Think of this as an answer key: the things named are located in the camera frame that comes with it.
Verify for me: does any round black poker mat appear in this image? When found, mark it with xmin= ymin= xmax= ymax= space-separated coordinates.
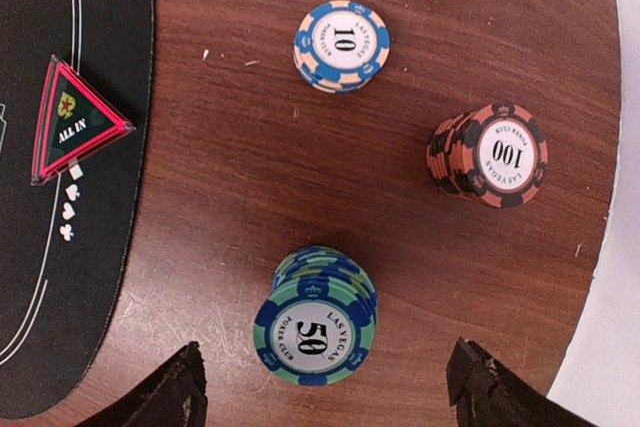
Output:
xmin=1 ymin=0 xmax=155 ymax=421

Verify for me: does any blue white 10 chip stack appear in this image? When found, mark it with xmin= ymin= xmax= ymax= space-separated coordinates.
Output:
xmin=293 ymin=0 xmax=391 ymax=94

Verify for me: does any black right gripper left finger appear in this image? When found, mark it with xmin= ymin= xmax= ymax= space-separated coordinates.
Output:
xmin=81 ymin=341 xmax=208 ymax=427

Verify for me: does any red triangular all-in marker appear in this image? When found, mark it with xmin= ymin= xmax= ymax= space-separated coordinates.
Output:
xmin=31 ymin=56 xmax=136 ymax=186

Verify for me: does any red black 100 chip stack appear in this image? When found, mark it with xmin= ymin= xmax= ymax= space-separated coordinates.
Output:
xmin=425 ymin=103 xmax=549 ymax=209

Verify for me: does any green blue 50 chip stack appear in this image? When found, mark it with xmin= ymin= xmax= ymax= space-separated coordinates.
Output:
xmin=253 ymin=245 xmax=378 ymax=386

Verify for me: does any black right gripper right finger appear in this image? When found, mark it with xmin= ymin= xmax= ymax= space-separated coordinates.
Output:
xmin=446 ymin=338 xmax=591 ymax=427

